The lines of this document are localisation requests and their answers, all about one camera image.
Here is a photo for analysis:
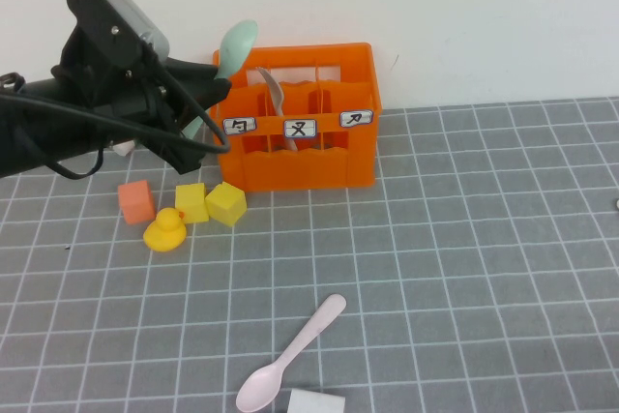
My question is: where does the yellow foam cube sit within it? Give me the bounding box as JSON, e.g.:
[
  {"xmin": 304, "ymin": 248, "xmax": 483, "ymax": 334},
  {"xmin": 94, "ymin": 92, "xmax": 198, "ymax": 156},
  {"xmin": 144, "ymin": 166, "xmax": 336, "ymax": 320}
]
[
  {"xmin": 204, "ymin": 180, "xmax": 248, "ymax": 227},
  {"xmin": 174, "ymin": 182, "xmax": 210, "ymax": 224}
]

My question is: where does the yellow rubber duck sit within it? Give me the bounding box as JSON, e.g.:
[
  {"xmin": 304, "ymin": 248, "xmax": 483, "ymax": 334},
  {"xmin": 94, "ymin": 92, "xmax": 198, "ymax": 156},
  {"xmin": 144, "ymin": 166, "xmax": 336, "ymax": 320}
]
[{"xmin": 142, "ymin": 206, "xmax": 188, "ymax": 253}]

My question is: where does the thick black camera cable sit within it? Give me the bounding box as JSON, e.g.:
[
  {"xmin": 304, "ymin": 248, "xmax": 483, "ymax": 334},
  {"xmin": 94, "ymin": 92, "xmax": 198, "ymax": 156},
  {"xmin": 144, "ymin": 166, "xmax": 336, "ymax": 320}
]
[{"xmin": 0, "ymin": 44, "xmax": 232, "ymax": 154}]

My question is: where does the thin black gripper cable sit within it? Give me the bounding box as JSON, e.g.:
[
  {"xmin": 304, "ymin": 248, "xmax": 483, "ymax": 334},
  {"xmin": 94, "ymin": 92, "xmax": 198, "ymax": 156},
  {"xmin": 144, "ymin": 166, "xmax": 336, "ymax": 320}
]
[{"xmin": 47, "ymin": 146, "xmax": 105, "ymax": 181}]

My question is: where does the grey plastic fork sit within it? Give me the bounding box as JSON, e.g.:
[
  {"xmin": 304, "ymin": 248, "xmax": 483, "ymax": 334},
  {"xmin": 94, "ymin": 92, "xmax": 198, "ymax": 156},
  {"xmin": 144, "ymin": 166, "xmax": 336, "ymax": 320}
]
[{"xmin": 254, "ymin": 66, "xmax": 300, "ymax": 153}]

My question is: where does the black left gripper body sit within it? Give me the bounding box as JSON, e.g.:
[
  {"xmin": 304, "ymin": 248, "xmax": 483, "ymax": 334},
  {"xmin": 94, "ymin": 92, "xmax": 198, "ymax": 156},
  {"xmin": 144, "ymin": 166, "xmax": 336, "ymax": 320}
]
[{"xmin": 52, "ymin": 57, "xmax": 205, "ymax": 175}]

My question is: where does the white paper sheet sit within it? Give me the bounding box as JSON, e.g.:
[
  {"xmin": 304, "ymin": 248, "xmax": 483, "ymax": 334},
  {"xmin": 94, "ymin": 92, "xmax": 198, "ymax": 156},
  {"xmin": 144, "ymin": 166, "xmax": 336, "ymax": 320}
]
[{"xmin": 287, "ymin": 387, "xmax": 346, "ymax": 413}]

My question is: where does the white label reading 勺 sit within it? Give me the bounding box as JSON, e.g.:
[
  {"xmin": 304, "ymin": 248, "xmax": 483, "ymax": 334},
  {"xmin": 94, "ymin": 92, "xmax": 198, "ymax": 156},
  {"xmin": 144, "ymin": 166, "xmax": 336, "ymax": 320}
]
[{"xmin": 221, "ymin": 116, "xmax": 257, "ymax": 136}]

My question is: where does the white label reading 刀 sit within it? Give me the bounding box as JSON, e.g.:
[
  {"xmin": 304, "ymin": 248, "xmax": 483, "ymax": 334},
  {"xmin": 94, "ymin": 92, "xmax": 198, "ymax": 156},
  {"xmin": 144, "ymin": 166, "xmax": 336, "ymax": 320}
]
[{"xmin": 339, "ymin": 109, "xmax": 372, "ymax": 130}]

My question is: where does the orange plastic cutlery holder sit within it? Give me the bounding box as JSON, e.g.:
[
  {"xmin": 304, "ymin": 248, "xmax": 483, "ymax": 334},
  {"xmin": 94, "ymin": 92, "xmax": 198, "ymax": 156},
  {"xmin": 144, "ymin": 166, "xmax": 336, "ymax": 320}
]
[{"xmin": 205, "ymin": 42, "xmax": 384, "ymax": 192}]

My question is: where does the pink plastic spoon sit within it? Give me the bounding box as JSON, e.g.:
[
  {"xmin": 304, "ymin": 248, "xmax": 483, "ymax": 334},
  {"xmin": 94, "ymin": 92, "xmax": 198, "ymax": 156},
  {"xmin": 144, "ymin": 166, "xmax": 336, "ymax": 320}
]
[{"xmin": 235, "ymin": 293, "xmax": 347, "ymax": 413}]

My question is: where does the orange foam cube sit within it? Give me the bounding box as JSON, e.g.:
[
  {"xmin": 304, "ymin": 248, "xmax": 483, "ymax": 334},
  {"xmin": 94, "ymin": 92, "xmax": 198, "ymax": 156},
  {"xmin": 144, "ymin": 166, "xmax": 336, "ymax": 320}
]
[{"xmin": 117, "ymin": 178, "xmax": 157, "ymax": 225}]

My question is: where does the mint green plastic spoon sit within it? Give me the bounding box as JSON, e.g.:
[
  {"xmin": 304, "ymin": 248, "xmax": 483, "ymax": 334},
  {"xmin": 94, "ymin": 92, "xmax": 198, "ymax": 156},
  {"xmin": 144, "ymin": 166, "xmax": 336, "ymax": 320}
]
[{"xmin": 182, "ymin": 19, "xmax": 260, "ymax": 141}]

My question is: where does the white label reading 叉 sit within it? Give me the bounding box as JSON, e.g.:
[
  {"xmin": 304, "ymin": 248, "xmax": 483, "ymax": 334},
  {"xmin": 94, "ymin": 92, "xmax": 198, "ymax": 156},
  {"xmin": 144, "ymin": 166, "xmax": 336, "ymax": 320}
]
[{"xmin": 282, "ymin": 117, "xmax": 318, "ymax": 139}]

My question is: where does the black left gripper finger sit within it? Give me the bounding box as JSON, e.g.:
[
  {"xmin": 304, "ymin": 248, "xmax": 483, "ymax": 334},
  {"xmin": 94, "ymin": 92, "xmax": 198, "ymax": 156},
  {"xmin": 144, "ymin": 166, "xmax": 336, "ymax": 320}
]
[
  {"xmin": 166, "ymin": 57, "xmax": 220, "ymax": 81},
  {"xmin": 186, "ymin": 77, "xmax": 232, "ymax": 117}
]

